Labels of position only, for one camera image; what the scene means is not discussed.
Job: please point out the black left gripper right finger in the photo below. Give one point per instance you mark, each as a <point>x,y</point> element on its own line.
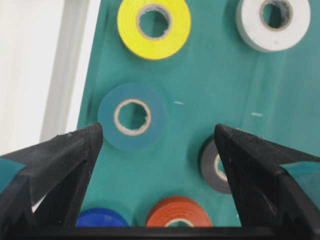
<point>270,202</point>

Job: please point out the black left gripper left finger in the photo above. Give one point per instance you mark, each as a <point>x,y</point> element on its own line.
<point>49,189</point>

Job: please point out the teal tape roll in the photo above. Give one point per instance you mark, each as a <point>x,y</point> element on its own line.
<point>133,116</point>

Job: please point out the black tape roll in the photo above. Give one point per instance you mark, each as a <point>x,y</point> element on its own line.
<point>211,168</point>

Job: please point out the blue tape roll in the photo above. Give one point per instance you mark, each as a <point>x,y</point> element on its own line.
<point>100,217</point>

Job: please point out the orange tape roll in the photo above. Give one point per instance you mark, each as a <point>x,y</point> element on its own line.
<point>177,209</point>

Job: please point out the white plastic case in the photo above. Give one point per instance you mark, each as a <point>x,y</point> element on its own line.
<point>45,49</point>

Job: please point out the white tape roll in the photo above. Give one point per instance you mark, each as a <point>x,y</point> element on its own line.
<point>272,25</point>

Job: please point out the yellow tape roll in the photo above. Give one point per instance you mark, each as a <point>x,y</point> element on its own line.
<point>154,29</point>

